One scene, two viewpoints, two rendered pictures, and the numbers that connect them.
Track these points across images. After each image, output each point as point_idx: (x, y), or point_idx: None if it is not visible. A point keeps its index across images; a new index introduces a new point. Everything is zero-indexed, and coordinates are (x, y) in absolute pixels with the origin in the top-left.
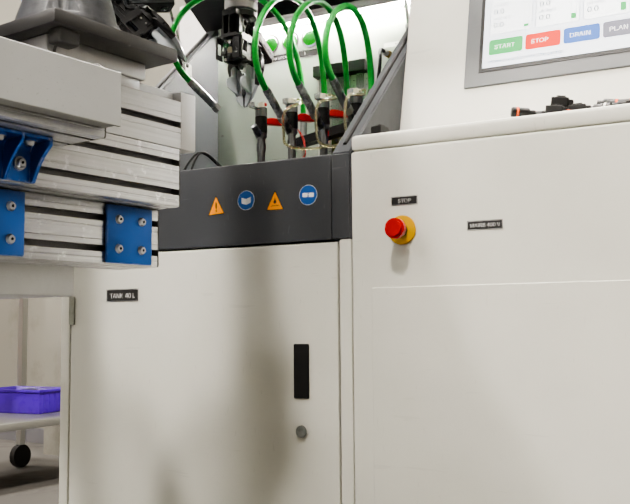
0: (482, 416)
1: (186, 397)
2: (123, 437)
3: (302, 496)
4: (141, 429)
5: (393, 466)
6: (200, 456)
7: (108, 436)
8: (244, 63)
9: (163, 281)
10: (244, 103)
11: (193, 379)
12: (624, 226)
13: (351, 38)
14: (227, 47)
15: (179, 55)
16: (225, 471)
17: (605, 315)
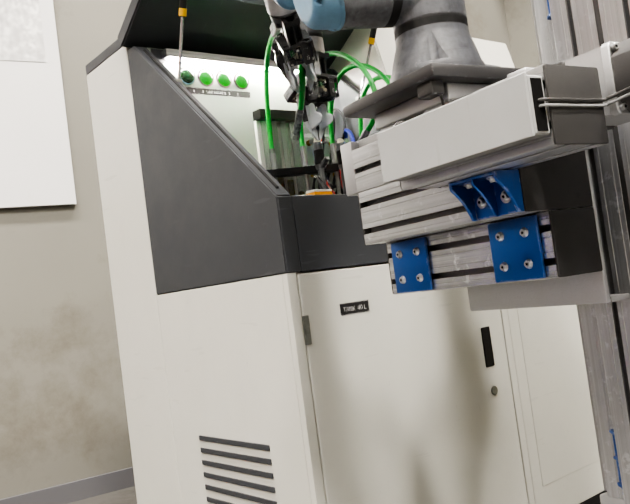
0: (567, 352)
1: (419, 388)
2: (374, 442)
3: (500, 437)
4: (389, 428)
5: (538, 396)
6: (436, 434)
7: (361, 446)
8: (316, 101)
9: (387, 290)
10: (319, 136)
11: (422, 371)
12: None
13: (274, 91)
14: (322, 85)
15: (309, 84)
16: (454, 439)
17: None
